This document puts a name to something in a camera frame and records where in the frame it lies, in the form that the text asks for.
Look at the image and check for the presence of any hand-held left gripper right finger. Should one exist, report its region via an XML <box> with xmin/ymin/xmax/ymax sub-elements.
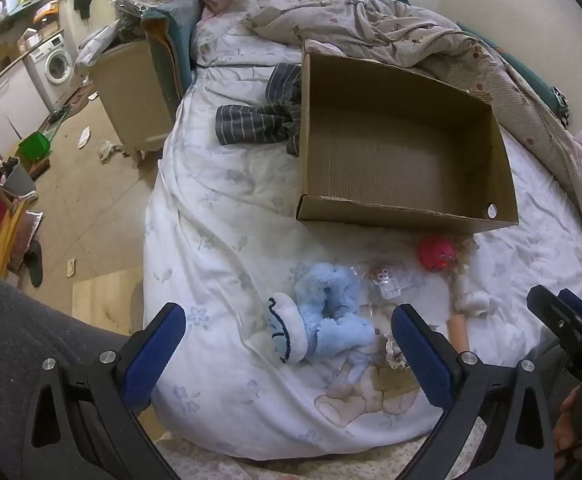
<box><xmin>391</xmin><ymin>303</ymin><xmax>556</xmax><ymax>480</ymax></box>

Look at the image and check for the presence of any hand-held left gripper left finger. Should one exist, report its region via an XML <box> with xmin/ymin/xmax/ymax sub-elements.
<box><xmin>18</xmin><ymin>302</ymin><xmax>187</xmax><ymax>480</ymax></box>

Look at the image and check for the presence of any small white lace cloth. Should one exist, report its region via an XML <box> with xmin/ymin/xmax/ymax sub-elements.
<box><xmin>383</xmin><ymin>330</ymin><xmax>413</xmax><ymax>367</ymax></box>

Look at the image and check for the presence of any small doll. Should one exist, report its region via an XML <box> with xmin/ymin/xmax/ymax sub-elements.
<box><xmin>356</xmin><ymin>262</ymin><xmax>422</xmax><ymax>311</ymax></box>

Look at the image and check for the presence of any red ball toy with face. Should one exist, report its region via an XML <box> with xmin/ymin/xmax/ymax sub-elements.
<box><xmin>417</xmin><ymin>235</ymin><xmax>456</xmax><ymax>274</ymax></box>

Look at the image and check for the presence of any blue and white plush toy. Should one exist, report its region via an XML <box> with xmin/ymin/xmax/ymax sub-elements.
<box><xmin>251</xmin><ymin>261</ymin><xmax>378</xmax><ymax>365</ymax></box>

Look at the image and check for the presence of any brown cardboard box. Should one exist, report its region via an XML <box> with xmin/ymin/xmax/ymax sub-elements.
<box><xmin>296</xmin><ymin>39</ymin><xmax>520</xmax><ymax>236</ymax></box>

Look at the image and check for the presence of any person's right hand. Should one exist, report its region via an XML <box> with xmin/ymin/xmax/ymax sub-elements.
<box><xmin>553</xmin><ymin>387</ymin><xmax>582</xmax><ymax>480</ymax></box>

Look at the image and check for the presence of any bed with white sheet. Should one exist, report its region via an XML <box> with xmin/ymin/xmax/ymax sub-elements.
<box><xmin>142</xmin><ymin>0</ymin><xmax>582</xmax><ymax>461</ymax></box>

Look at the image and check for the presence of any black slipper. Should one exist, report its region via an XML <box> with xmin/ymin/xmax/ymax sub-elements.
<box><xmin>24</xmin><ymin>240</ymin><xmax>44</xmax><ymax>288</ymax></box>

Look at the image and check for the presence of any yellow red chair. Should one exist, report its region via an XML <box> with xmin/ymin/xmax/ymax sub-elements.
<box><xmin>0</xmin><ymin>150</ymin><xmax>42</xmax><ymax>278</ymax></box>

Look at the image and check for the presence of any teal headboard cushion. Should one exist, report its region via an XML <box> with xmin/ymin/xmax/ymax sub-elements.
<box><xmin>453</xmin><ymin>20</ymin><xmax>572</xmax><ymax>126</ymax></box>

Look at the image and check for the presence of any grey bin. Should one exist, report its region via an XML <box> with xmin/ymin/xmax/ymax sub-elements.
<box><xmin>1</xmin><ymin>157</ymin><xmax>37</xmax><ymax>196</ymax></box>

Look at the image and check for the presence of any dark striped cloth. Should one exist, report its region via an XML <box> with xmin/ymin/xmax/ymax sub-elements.
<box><xmin>215</xmin><ymin>62</ymin><xmax>304</xmax><ymax>157</ymax></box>

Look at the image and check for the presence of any brown floor mat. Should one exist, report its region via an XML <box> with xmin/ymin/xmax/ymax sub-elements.
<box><xmin>46</xmin><ymin>85</ymin><xmax>92</xmax><ymax>131</ymax></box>

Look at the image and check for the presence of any white kitchen cabinet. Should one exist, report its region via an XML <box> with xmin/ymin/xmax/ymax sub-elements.
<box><xmin>0</xmin><ymin>62</ymin><xmax>52</xmax><ymax>143</ymax></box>

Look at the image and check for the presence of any white washing machine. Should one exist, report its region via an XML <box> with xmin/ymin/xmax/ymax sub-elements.
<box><xmin>24</xmin><ymin>34</ymin><xmax>76</xmax><ymax>106</ymax></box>

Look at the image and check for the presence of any white plastic bag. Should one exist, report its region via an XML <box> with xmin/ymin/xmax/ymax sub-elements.
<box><xmin>75</xmin><ymin>25</ymin><xmax>117</xmax><ymax>67</ymax></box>

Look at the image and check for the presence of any teal cushion with orange edge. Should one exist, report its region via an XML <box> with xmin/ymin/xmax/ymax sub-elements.
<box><xmin>141</xmin><ymin>0</ymin><xmax>204</xmax><ymax>116</ymax></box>

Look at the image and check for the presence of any beige floral blanket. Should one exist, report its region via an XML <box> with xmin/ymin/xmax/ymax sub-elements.
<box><xmin>243</xmin><ymin>0</ymin><xmax>582</xmax><ymax>271</ymax></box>

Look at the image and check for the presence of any small cardboard carton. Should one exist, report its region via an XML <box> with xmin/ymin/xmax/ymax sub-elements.
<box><xmin>17</xmin><ymin>27</ymin><xmax>42</xmax><ymax>52</ymax></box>

